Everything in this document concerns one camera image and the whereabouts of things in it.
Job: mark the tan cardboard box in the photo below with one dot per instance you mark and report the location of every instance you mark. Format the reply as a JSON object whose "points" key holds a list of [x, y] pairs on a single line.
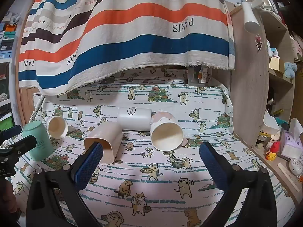
{"points": [[275, 63]]}

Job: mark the pink and white mug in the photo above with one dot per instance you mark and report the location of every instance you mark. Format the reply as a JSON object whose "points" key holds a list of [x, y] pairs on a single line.
{"points": [[167, 133]]}

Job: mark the mint green cup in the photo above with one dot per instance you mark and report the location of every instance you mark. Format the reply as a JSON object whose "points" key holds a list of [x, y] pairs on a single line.
{"points": [[39, 140]]}

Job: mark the purple tissue box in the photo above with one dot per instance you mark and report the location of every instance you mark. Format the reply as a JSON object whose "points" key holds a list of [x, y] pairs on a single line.
{"points": [[291, 140]]}

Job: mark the cat print blanket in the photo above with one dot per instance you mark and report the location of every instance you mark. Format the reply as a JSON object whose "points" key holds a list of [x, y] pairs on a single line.
{"points": [[151, 182]]}

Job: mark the wooden shelf unit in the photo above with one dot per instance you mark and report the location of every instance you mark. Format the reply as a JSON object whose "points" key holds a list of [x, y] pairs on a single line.
{"points": [[246, 87]]}

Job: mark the white comb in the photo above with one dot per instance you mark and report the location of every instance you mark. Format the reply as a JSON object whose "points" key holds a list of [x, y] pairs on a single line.
{"points": [[287, 175]]}

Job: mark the small white cup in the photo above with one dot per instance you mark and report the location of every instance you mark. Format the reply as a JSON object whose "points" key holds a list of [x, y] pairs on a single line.
{"points": [[56, 128]]}

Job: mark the white egg-shaped toy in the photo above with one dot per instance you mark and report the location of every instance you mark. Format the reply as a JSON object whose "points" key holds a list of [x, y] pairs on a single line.
{"points": [[296, 166]]}

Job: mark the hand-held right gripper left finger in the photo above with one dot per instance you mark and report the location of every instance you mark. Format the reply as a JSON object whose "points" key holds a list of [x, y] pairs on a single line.
{"points": [[88, 166]]}

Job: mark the white cylindrical cup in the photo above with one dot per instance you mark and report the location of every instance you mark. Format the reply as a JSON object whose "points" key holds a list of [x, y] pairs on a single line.
{"points": [[133, 118]]}

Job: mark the beige square cup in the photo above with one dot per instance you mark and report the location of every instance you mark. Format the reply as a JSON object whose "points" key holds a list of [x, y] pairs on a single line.
{"points": [[105, 139]]}

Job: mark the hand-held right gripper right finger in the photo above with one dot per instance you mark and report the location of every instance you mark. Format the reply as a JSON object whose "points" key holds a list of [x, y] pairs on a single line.
{"points": [[215, 167]]}

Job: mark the red toy figure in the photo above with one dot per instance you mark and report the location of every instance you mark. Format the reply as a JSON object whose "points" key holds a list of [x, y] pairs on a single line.
{"points": [[272, 150]]}

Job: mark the stack of storage boxes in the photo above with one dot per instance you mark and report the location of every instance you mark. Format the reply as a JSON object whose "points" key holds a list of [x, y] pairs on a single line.
{"points": [[8, 36]]}

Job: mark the clear box of small bottles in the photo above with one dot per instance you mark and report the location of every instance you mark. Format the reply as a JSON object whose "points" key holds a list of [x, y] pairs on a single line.
{"points": [[201, 75]]}

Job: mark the bear sticker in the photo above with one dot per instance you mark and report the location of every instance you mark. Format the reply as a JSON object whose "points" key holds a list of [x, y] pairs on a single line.
{"points": [[258, 42]]}

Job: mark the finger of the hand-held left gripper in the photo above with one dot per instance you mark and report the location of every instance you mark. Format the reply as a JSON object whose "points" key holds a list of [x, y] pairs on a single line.
{"points": [[10, 131], [22, 144]]}

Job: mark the green storage bin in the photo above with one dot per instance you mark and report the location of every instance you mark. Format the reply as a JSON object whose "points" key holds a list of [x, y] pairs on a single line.
{"points": [[4, 123]]}

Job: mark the blue plush toy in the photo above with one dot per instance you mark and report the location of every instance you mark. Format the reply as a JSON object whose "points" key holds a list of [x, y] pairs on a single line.
{"points": [[290, 69]]}

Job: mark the striped cloth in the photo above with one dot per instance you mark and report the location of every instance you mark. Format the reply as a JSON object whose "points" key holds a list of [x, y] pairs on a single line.
{"points": [[132, 28]]}

